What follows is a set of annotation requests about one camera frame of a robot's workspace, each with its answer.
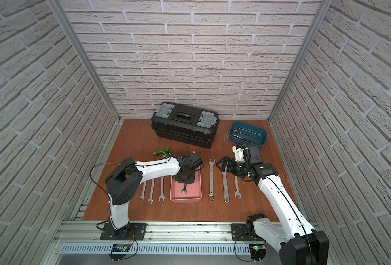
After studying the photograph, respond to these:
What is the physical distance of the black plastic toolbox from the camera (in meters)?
0.95

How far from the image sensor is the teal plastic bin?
42.4 inches

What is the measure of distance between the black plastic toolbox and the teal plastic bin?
146 millimetres
